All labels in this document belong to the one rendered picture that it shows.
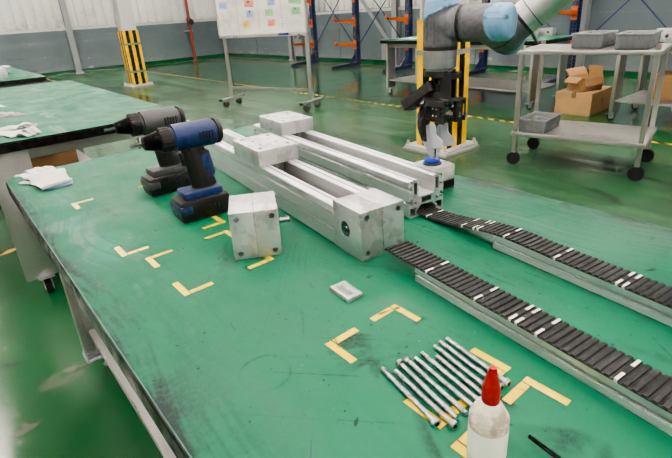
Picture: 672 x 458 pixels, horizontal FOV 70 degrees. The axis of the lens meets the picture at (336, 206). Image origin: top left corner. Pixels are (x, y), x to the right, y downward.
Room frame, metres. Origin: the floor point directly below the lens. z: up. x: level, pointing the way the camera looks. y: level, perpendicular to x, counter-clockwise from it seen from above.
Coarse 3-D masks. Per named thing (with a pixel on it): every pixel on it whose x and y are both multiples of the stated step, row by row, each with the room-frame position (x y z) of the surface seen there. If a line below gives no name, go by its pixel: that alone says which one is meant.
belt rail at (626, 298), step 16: (496, 240) 0.79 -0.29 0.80; (512, 256) 0.75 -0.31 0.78; (528, 256) 0.73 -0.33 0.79; (544, 256) 0.70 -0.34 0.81; (560, 272) 0.68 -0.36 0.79; (576, 272) 0.65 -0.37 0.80; (592, 288) 0.63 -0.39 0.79; (608, 288) 0.62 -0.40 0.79; (624, 304) 0.59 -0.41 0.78; (640, 304) 0.58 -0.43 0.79; (656, 304) 0.55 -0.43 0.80
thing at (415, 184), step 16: (256, 128) 1.60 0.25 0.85; (304, 144) 1.32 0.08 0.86; (320, 144) 1.39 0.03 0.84; (336, 144) 1.32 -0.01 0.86; (352, 144) 1.28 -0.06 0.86; (304, 160) 1.33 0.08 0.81; (320, 160) 1.25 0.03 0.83; (336, 160) 1.18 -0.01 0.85; (352, 160) 1.13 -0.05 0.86; (368, 160) 1.19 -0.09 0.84; (384, 160) 1.13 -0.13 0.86; (400, 160) 1.10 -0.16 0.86; (336, 176) 1.19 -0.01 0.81; (352, 176) 1.12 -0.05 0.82; (368, 176) 1.07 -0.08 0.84; (384, 176) 1.02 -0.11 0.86; (400, 176) 0.99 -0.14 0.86; (416, 176) 1.03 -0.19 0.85; (432, 176) 0.99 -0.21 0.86; (400, 192) 0.97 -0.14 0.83; (416, 192) 0.96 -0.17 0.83; (432, 192) 0.98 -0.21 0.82; (416, 208) 0.96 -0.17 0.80
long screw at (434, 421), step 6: (384, 372) 0.47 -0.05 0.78; (390, 378) 0.46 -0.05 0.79; (396, 384) 0.45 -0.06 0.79; (402, 390) 0.44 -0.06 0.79; (408, 396) 0.43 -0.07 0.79; (414, 402) 0.42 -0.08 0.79; (420, 408) 0.41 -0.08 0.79; (426, 414) 0.40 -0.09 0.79; (432, 420) 0.39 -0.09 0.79; (438, 420) 0.39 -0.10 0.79
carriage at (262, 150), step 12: (240, 144) 1.21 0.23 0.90; (252, 144) 1.19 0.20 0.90; (264, 144) 1.18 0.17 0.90; (276, 144) 1.17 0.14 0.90; (288, 144) 1.17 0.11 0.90; (240, 156) 1.22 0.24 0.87; (252, 156) 1.15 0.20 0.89; (264, 156) 1.12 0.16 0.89; (276, 156) 1.14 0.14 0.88; (288, 156) 1.16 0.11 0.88
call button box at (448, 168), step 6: (414, 162) 1.16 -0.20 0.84; (420, 162) 1.16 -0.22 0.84; (444, 162) 1.14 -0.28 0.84; (450, 162) 1.14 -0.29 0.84; (432, 168) 1.10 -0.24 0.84; (438, 168) 1.10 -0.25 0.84; (444, 168) 1.11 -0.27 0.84; (450, 168) 1.12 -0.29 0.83; (444, 174) 1.11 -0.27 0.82; (450, 174) 1.12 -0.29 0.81; (444, 180) 1.11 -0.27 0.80; (450, 180) 1.12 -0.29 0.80; (444, 186) 1.11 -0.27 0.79; (450, 186) 1.12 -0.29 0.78
